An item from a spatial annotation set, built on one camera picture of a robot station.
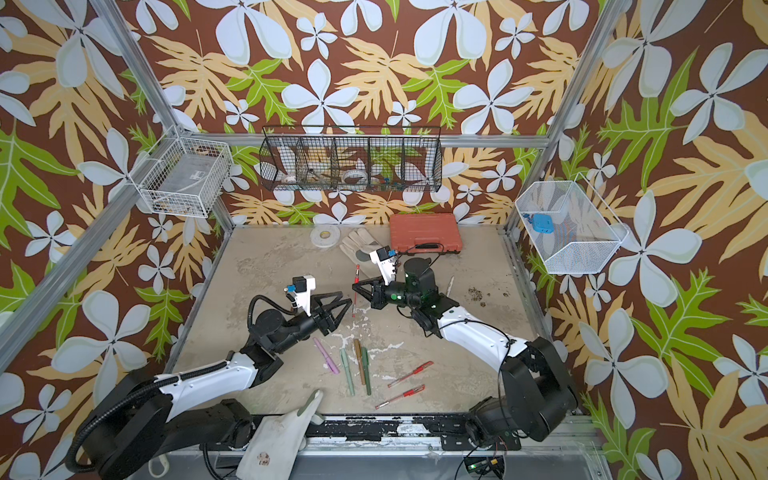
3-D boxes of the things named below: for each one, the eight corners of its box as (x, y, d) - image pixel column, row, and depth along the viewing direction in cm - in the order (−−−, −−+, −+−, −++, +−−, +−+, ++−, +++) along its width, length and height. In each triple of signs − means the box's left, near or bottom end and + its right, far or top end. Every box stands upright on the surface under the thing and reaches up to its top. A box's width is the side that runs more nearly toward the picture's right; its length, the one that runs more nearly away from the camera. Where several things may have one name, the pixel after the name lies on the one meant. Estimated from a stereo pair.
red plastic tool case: (390, 255, 113) (391, 246, 109) (390, 222, 125) (390, 212, 120) (459, 255, 113) (462, 245, 109) (452, 222, 125) (455, 212, 120)
